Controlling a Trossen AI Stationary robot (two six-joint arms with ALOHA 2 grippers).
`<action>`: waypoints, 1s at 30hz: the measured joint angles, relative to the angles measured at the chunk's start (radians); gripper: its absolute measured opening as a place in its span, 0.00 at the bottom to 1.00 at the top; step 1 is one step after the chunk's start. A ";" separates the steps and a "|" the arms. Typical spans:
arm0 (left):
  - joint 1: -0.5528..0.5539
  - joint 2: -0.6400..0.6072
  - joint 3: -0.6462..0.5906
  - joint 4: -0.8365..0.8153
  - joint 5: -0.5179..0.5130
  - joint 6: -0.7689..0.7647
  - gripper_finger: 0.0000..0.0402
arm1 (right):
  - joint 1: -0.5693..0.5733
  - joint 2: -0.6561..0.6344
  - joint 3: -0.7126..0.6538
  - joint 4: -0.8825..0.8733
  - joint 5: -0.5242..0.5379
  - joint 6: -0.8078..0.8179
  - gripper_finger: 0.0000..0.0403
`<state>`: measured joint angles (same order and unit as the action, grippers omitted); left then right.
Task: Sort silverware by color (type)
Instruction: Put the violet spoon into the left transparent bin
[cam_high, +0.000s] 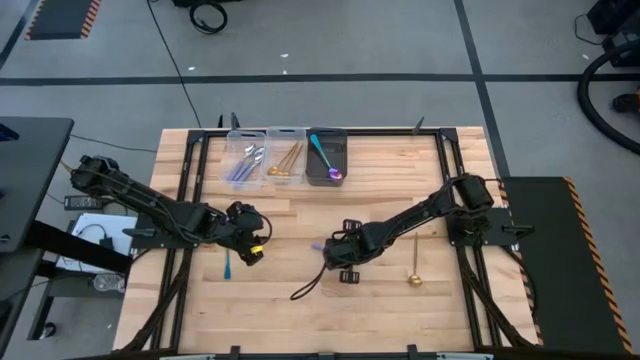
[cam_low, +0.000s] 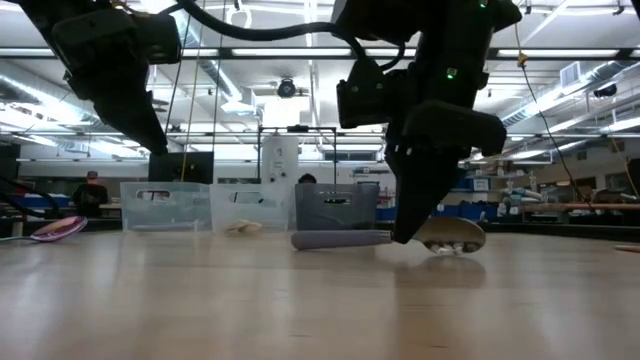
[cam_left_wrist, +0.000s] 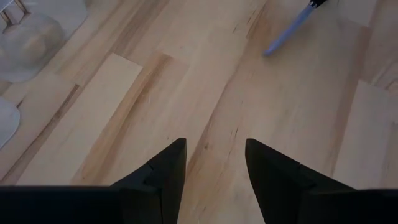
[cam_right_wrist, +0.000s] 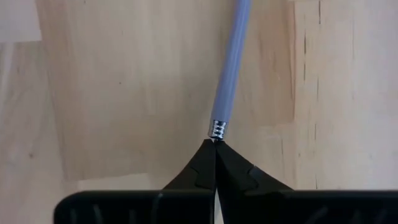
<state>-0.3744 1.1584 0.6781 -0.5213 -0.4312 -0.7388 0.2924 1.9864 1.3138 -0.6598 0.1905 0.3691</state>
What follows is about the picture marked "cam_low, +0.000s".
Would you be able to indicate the person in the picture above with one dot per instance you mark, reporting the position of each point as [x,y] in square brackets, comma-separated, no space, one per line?
[90,197]
[307,179]

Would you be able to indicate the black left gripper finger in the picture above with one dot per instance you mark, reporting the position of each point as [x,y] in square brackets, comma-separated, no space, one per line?
[132,120]

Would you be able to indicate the wooden workbench top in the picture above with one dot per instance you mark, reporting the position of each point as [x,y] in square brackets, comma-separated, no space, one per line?
[575,206]

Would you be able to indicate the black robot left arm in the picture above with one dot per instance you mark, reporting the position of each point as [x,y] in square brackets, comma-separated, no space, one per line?
[60,6]

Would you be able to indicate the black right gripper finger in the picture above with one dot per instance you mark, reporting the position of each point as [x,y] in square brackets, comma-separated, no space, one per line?
[422,195]

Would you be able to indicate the black monitor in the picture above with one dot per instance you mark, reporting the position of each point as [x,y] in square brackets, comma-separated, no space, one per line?
[185,170]

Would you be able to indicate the overhead light bar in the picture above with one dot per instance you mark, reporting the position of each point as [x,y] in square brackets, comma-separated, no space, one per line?
[285,52]

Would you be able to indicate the black ceiling speaker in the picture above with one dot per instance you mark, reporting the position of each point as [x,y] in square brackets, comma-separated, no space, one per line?
[605,91]

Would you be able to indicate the white equipment cabinet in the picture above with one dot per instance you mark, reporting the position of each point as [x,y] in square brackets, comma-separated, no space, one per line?
[280,160]

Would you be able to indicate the silver ceiling air duct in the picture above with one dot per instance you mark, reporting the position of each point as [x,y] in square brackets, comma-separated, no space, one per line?
[227,87]
[550,102]

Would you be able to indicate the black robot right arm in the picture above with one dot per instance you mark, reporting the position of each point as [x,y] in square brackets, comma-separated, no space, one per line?
[450,30]

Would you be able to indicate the dark grey plastic bin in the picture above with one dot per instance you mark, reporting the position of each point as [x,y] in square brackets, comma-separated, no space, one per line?
[340,215]

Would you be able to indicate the blue storage bin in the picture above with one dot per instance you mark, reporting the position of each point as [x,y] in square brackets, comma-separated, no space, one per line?
[465,182]
[385,214]
[475,211]
[62,201]

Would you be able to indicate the iridescent rainbow spoon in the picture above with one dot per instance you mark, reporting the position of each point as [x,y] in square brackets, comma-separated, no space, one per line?
[60,229]

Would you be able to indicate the black equipment cabinet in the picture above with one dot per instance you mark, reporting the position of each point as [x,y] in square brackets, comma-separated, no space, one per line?
[9,162]

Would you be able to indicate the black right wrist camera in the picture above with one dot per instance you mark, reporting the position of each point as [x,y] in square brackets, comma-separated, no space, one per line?
[362,95]

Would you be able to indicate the white ceiling vent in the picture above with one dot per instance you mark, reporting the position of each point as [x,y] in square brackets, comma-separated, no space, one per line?
[570,75]

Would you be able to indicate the clear plastic bin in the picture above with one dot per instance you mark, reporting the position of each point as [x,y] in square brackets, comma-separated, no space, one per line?
[165,212]
[272,210]

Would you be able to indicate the black round ceiling camera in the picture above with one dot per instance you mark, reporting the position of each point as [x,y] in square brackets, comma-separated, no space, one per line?
[286,88]

